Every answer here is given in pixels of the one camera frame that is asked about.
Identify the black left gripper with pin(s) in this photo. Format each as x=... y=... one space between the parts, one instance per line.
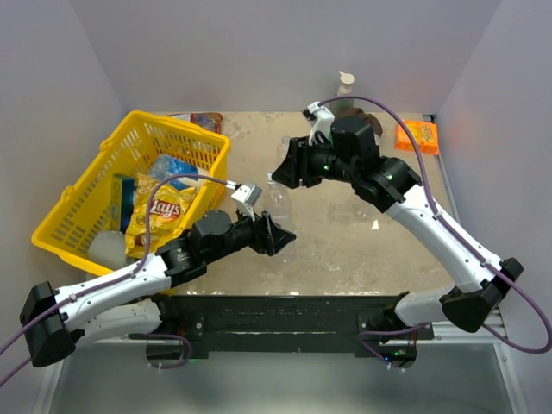
x=269 y=238

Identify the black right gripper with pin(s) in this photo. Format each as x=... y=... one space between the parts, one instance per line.
x=297 y=165

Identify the clear plastic bottle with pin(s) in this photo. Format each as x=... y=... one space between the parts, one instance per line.
x=279 y=205
x=282 y=149

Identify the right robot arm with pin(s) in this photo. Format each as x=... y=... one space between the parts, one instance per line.
x=395 y=189

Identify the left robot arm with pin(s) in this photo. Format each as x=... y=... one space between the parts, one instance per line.
x=55 y=321

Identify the green soap pump bottle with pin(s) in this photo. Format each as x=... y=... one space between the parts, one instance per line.
x=345 y=89

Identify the red snack bag behind basket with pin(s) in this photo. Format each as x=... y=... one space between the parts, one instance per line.
x=211 y=121

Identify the yellow Lays chips bag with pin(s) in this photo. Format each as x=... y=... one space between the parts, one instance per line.
x=167 y=213

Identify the blue white plastic package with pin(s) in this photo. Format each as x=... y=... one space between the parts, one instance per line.
x=166 y=166

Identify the orange candy box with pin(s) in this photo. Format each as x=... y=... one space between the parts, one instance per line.
x=424 y=133

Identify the yellow plastic shopping basket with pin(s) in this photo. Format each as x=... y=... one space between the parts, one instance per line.
x=82 y=211

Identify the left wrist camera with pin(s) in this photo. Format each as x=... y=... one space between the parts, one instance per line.
x=245 y=198

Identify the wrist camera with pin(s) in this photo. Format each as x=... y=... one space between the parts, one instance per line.
x=245 y=198
x=320 y=119

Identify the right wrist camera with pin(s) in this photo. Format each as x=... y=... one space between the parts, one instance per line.
x=320 y=119

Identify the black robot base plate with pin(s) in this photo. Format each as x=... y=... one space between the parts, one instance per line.
x=358 y=325

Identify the aluminium frame rail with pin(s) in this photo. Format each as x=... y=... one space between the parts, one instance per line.
x=447 y=333

